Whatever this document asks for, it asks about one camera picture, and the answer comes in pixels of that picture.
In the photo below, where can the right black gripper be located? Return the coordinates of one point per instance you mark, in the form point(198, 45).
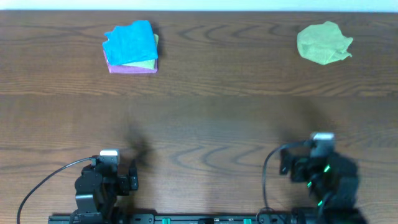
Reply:
point(298, 163)

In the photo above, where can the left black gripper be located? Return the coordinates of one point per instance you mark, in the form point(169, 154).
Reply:
point(133, 179)

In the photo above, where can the light green cloth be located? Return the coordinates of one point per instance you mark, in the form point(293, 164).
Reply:
point(323, 43)

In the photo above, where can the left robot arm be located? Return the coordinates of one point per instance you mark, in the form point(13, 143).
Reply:
point(97, 190)

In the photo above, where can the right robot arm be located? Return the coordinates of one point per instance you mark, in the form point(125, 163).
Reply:
point(332, 181)

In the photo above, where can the purple folded cloth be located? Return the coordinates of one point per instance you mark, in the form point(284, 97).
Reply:
point(124, 69)

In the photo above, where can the green folded cloth in stack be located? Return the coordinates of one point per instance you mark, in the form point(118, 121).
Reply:
point(146, 66)

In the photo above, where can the blue folded cloth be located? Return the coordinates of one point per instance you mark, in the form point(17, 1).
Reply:
point(132, 43)

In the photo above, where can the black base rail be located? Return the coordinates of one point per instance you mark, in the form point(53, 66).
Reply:
point(199, 219)

